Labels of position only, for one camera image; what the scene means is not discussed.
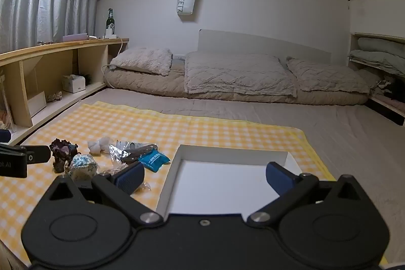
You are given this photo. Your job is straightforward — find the white plastic bag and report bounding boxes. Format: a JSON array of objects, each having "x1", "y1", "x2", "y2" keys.
[{"x1": 87, "y1": 137, "x2": 111, "y2": 155}]

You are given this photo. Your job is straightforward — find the blue packet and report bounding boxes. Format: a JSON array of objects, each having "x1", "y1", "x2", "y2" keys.
[{"x1": 138, "y1": 150, "x2": 172, "y2": 174}]

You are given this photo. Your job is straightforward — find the beige quilted pillow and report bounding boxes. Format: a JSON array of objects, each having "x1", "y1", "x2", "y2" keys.
[{"x1": 286, "y1": 57, "x2": 371, "y2": 93}]

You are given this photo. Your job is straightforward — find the pale plush in clear bag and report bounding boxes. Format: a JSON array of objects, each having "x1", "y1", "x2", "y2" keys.
[{"x1": 65, "y1": 154, "x2": 97, "y2": 183}]

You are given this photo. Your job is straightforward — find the clear bag of brown hair ties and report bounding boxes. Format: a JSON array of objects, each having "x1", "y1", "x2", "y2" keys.
[{"x1": 109, "y1": 140, "x2": 159, "y2": 164}]

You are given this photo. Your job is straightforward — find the white board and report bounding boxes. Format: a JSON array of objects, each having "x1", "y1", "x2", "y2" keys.
[{"x1": 28, "y1": 91, "x2": 47, "y2": 117}]

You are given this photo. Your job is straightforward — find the yellow checked mat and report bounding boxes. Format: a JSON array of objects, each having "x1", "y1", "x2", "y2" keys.
[{"x1": 0, "y1": 101, "x2": 336, "y2": 267}]

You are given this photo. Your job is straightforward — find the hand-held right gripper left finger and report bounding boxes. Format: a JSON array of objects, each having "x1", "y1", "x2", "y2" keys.
[{"x1": 41, "y1": 161, "x2": 161, "y2": 224}]

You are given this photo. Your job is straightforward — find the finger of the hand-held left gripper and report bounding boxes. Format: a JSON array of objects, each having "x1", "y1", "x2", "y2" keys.
[{"x1": 24, "y1": 146, "x2": 51, "y2": 164}]

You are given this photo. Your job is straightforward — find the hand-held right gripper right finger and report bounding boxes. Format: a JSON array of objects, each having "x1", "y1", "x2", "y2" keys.
[{"x1": 247, "y1": 161, "x2": 365, "y2": 225}]

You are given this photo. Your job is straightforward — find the dark purple scrunchie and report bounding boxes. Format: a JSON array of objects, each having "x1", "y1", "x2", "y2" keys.
[{"x1": 50, "y1": 139, "x2": 78, "y2": 172}]

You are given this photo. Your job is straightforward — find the white cardboard box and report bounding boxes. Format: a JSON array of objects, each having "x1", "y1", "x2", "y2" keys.
[{"x1": 156, "y1": 144, "x2": 304, "y2": 217}]

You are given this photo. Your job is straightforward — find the beige fluffy pillow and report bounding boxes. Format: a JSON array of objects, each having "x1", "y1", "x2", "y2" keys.
[{"x1": 109, "y1": 47, "x2": 173, "y2": 76}]

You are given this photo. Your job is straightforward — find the white cable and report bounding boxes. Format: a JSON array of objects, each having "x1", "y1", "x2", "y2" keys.
[{"x1": 101, "y1": 37, "x2": 124, "y2": 71}]

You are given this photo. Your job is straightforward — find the white side shelf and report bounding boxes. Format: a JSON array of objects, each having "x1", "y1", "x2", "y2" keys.
[{"x1": 347, "y1": 32, "x2": 405, "y2": 127}]

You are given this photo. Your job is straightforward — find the wooden shelf unit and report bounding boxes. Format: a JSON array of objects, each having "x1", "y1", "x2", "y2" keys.
[{"x1": 0, "y1": 37, "x2": 130, "y2": 146}]

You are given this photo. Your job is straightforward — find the grey curtain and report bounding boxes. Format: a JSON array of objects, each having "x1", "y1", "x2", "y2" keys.
[{"x1": 0, "y1": 0, "x2": 99, "y2": 53}]

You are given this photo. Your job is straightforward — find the grey folded bedding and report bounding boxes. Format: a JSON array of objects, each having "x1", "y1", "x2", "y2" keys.
[{"x1": 349, "y1": 37, "x2": 405, "y2": 78}]

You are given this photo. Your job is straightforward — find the grey bed sheet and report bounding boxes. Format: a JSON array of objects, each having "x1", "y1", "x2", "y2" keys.
[{"x1": 89, "y1": 89, "x2": 405, "y2": 261}]

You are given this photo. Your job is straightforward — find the beige folded quilt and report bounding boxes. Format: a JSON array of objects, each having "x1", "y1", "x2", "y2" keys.
[{"x1": 184, "y1": 52, "x2": 298, "y2": 98}]

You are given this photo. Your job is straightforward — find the white tissue box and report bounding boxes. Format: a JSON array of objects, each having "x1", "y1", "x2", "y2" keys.
[{"x1": 62, "y1": 74, "x2": 87, "y2": 94}]

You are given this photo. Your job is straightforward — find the pink flat box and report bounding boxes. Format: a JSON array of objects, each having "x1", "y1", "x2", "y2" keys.
[{"x1": 63, "y1": 33, "x2": 88, "y2": 42}]

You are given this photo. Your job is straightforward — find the dark folded clothes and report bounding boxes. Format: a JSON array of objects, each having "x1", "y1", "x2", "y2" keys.
[{"x1": 375, "y1": 78, "x2": 405, "y2": 101}]

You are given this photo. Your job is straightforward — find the beige thick mattress pad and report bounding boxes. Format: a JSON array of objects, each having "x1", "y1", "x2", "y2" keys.
[{"x1": 104, "y1": 63, "x2": 379, "y2": 106}]

